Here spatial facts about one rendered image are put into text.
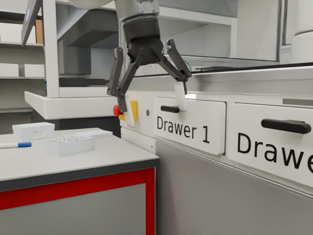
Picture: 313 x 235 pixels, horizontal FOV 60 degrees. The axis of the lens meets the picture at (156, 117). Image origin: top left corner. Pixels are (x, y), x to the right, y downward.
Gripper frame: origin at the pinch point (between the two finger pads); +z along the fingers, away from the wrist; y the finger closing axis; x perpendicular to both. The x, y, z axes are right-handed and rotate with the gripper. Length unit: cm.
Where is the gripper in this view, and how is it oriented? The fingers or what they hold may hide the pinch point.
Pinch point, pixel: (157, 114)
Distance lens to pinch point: 61.1
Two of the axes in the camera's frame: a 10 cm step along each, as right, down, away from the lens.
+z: 1.8, 9.6, 2.1
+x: -4.7, -1.0, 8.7
